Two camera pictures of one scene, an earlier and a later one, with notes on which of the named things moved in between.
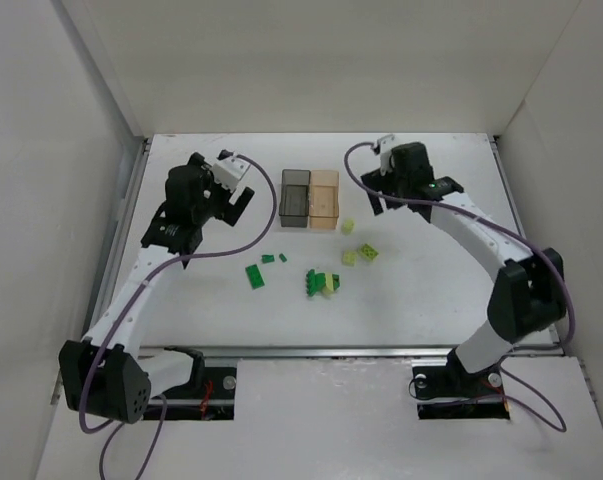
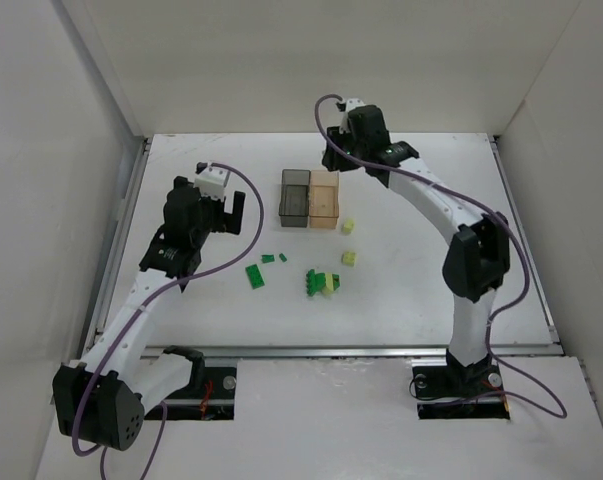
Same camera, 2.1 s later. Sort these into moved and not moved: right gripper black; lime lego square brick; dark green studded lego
Moved: right gripper black
Not moved: dark green studded lego; lime lego square brick
